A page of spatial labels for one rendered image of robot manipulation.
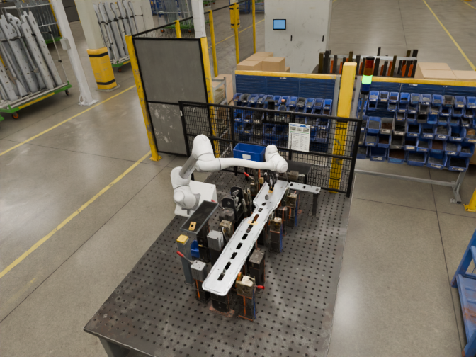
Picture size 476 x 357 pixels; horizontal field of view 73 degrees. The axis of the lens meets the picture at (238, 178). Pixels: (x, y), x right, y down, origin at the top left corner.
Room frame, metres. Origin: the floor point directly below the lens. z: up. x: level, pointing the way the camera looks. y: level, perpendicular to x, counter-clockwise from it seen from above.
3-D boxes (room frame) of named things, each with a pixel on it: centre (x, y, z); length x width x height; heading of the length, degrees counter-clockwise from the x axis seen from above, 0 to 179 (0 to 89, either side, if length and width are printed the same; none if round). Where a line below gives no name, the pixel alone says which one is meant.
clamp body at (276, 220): (1.96, -0.28, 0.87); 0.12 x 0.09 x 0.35; 64
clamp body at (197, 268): (1.53, 0.31, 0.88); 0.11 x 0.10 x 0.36; 64
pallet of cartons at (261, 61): (7.16, -0.74, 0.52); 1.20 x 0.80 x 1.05; 154
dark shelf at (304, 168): (2.88, -0.31, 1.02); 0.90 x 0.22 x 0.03; 64
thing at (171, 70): (4.74, 0.85, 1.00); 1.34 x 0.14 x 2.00; 67
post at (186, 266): (1.69, 0.42, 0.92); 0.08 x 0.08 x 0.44; 64
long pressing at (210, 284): (1.96, -0.09, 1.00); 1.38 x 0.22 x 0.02; 154
